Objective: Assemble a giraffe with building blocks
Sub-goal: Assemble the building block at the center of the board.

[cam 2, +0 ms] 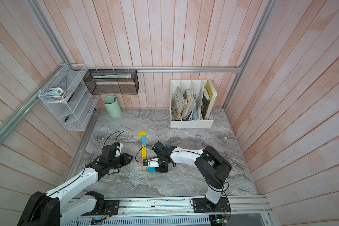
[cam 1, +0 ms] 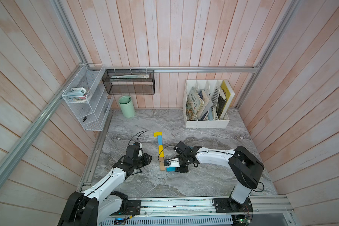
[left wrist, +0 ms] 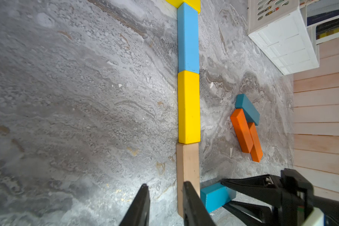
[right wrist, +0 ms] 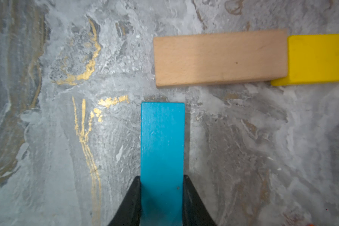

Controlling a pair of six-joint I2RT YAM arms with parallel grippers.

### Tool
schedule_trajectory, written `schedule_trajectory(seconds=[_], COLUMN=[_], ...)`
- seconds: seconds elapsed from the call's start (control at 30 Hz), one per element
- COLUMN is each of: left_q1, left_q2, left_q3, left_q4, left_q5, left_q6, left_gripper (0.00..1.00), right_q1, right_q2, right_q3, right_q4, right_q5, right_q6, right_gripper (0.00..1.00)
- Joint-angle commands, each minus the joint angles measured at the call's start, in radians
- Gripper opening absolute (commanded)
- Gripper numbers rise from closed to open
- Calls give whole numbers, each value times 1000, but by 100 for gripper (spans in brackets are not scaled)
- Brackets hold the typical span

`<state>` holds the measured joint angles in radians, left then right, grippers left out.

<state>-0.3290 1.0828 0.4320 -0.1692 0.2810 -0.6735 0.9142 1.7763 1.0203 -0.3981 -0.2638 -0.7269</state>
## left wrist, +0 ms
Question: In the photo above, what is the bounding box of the white file organizer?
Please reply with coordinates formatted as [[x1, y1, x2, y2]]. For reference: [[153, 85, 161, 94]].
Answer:
[[248, 0, 339, 75]]

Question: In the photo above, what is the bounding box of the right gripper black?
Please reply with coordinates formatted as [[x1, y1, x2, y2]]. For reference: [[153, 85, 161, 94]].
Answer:
[[220, 169, 339, 226]]

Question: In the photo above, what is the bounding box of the long yellow block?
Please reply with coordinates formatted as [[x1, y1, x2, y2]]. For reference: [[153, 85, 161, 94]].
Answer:
[[178, 71, 201, 144]]

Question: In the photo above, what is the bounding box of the teal block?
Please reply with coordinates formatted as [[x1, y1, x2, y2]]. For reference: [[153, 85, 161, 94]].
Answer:
[[235, 94, 260, 126], [200, 183, 236, 213]]

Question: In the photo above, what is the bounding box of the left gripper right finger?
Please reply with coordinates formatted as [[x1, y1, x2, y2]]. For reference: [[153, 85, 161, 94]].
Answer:
[[183, 181, 215, 226]]

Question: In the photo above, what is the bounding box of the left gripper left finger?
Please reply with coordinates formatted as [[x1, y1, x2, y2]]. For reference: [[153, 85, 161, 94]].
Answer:
[[119, 184, 150, 226]]

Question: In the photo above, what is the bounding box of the orange block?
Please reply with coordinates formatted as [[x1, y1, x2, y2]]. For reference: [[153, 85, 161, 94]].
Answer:
[[248, 122, 263, 163], [230, 108, 254, 153]]

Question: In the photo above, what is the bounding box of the light blue block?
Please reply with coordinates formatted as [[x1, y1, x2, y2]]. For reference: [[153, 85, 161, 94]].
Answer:
[[177, 3, 200, 74]]

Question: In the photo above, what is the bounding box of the short yellow block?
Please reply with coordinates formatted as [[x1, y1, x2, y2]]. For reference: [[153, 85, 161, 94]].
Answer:
[[166, 0, 201, 13]]

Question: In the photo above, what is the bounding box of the natural wood block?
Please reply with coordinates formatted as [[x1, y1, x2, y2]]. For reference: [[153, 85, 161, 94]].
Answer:
[[176, 143, 200, 218]]

